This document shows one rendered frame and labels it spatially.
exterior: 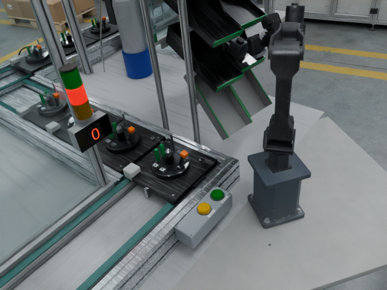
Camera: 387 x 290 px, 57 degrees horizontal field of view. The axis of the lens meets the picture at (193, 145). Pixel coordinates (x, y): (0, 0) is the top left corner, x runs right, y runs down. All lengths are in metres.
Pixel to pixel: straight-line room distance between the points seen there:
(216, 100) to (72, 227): 0.68
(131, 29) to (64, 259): 1.25
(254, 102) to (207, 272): 0.71
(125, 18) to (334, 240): 1.44
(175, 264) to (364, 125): 2.37
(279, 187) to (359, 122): 2.20
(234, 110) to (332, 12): 3.73
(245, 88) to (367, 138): 1.74
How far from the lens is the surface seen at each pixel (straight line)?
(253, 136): 1.55
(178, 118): 1.69
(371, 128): 3.18
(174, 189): 1.18
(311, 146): 1.52
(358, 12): 4.98
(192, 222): 1.09
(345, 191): 1.36
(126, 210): 1.23
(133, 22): 1.98
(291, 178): 1.08
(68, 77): 1.00
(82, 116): 1.06
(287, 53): 0.88
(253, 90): 1.49
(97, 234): 1.20
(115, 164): 1.33
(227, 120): 1.35
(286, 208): 1.18
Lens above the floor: 1.81
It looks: 39 degrees down
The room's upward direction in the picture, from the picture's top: 7 degrees counter-clockwise
